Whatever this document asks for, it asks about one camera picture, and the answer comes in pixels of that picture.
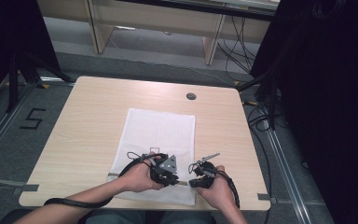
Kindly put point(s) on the person's left hand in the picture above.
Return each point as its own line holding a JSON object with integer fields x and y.
{"x": 138, "y": 179}

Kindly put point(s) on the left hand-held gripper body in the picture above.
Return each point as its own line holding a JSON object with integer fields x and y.
{"x": 167, "y": 166}

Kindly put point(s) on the white towel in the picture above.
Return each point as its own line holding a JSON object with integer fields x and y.
{"x": 158, "y": 130}

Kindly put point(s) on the black metal stand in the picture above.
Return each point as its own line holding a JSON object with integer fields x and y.
{"x": 13, "y": 84}
{"x": 272, "y": 102}

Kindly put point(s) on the person's legs in jeans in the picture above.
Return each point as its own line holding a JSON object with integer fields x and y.
{"x": 115, "y": 217}

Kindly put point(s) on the metal floor rail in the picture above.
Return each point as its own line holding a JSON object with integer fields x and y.
{"x": 287, "y": 174}
{"x": 3, "y": 124}

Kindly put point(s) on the black curtain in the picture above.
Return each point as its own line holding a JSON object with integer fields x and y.
{"x": 9, "y": 31}
{"x": 329, "y": 109}

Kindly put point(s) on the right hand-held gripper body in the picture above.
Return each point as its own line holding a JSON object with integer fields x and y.
{"x": 208, "y": 174}

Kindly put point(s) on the light wooden desk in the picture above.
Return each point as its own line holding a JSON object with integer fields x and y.
{"x": 155, "y": 18}

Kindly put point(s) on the person's right hand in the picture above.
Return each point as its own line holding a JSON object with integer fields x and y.
{"x": 220, "y": 193}

